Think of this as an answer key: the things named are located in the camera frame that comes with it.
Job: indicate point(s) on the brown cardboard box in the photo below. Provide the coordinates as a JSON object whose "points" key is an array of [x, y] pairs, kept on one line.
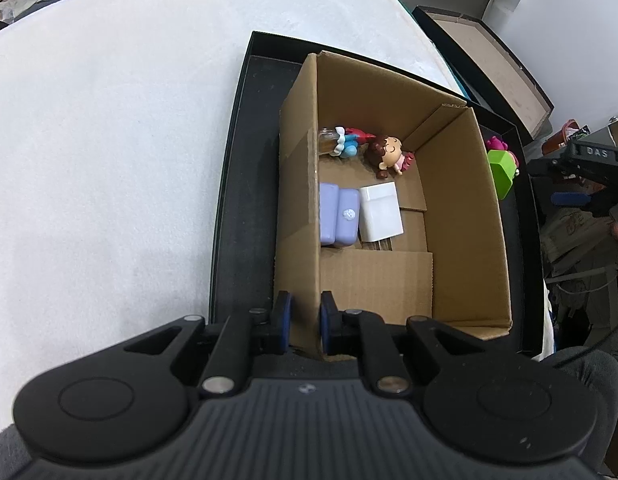
{"points": [[464, 240]]}

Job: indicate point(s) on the blue and red small figurine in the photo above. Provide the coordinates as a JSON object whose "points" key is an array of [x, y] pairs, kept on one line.
{"points": [[346, 142]]}

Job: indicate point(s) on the brown-haired doll figurine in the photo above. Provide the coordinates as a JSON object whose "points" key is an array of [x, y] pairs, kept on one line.
{"points": [[386, 155]]}

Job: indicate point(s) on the large black box lid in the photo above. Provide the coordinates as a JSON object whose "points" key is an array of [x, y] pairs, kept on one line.
{"points": [[499, 70]]}

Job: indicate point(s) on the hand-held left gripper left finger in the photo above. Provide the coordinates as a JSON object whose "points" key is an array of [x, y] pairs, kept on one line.
{"points": [[285, 318]]}

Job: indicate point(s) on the black shallow tray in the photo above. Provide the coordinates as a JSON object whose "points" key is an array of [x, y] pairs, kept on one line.
{"points": [[249, 185]]}

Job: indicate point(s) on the green cube toy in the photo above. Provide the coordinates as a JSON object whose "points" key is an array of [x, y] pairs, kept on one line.
{"points": [[504, 175]]}

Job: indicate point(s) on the white charger plug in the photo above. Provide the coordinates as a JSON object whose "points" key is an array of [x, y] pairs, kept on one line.
{"points": [[380, 212]]}

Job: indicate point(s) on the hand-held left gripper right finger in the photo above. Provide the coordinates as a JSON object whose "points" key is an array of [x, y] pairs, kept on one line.
{"points": [[326, 321]]}

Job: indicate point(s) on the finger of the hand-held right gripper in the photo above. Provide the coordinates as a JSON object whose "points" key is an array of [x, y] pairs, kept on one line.
{"points": [[571, 199]]}

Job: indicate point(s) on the lavender plastic case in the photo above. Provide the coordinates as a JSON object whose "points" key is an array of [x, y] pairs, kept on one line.
{"points": [[336, 215]]}

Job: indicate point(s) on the beige printed bag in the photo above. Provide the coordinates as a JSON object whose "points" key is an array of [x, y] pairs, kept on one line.
{"points": [[574, 240]]}

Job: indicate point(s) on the red plastic container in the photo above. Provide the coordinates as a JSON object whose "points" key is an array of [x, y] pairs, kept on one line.
{"points": [[561, 137]]}

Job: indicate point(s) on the person's grey trouser leg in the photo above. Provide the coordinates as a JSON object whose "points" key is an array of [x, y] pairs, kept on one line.
{"points": [[589, 395]]}

